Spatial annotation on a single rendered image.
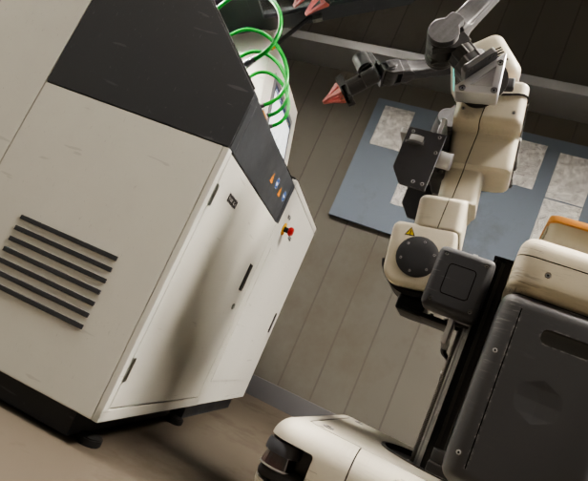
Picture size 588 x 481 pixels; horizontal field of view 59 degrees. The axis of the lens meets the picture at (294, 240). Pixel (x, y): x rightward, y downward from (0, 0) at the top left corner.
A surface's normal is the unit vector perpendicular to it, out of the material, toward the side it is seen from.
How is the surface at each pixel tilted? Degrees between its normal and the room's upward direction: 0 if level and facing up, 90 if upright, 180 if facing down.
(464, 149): 90
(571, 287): 90
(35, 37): 90
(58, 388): 90
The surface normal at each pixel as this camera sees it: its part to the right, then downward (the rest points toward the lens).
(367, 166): -0.28, -0.29
